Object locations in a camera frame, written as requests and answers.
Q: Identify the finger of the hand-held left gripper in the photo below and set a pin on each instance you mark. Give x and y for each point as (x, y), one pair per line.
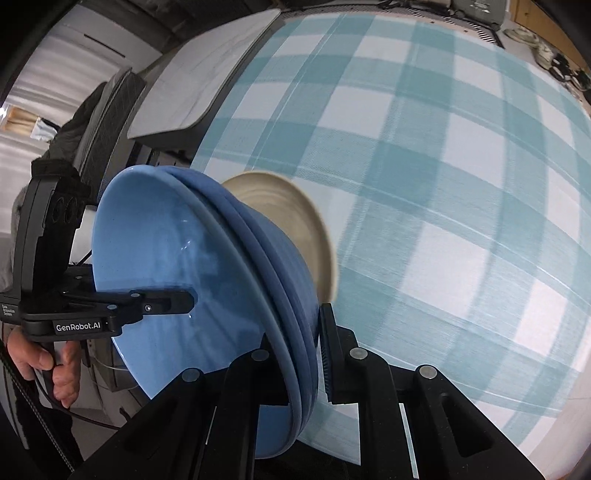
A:
(166, 302)

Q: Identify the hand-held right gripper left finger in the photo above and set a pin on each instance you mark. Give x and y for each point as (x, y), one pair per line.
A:
(258, 378)

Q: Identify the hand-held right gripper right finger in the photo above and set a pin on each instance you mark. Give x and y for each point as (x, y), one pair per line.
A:
(327, 360)

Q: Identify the blue bowl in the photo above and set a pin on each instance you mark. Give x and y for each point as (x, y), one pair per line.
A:
(299, 369)
(161, 240)
(286, 249)

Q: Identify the large cream plate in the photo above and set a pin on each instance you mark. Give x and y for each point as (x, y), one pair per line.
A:
(286, 203)

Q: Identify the person's left hand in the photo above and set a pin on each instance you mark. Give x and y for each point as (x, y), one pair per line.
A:
(27, 355)

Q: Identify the grey quilted chair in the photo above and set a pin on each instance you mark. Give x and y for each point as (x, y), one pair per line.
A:
(115, 115)

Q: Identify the teal checked tablecloth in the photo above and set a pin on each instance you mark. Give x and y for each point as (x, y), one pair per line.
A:
(438, 184)

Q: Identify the grey marble coffee table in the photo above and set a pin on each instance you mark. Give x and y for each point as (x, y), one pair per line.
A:
(207, 69)

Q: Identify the group of loose shoes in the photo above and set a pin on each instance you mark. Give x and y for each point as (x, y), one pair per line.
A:
(545, 50)

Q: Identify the grey suitcase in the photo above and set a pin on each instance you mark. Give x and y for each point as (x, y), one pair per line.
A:
(475, 11)

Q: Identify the wooden door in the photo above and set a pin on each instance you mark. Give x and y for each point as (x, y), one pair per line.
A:
(540, 14)

